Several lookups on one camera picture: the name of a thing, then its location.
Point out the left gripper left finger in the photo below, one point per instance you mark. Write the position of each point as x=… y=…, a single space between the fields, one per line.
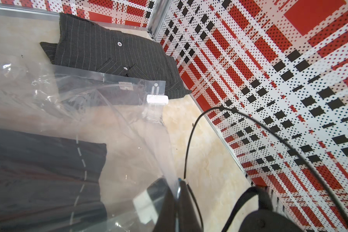
x=168 y=215

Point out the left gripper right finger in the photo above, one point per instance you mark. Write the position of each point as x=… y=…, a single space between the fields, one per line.
x=188 y=221

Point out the clear vacuum bag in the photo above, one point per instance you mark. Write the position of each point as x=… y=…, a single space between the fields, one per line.
x=56 y=101

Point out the black shirt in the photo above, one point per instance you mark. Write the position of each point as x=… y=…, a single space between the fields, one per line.
x=50 y=184

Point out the grey pinstripe garment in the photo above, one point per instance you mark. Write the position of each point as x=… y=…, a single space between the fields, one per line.
x=88 y=46

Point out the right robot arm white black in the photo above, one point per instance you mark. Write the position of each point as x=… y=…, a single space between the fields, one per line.
x=262 y=220

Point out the white bag zipper slider clip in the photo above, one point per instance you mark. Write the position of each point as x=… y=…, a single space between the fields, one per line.
x=157 y=99

